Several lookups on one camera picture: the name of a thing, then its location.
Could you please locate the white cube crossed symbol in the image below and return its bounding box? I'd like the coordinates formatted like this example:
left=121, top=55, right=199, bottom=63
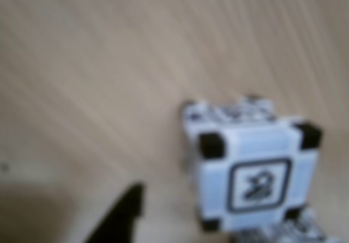
left=181, top=94, right=349, bottom=243

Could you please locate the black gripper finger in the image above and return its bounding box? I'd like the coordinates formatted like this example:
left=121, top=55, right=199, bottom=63
left=81, top=183, right=145, bottom=243

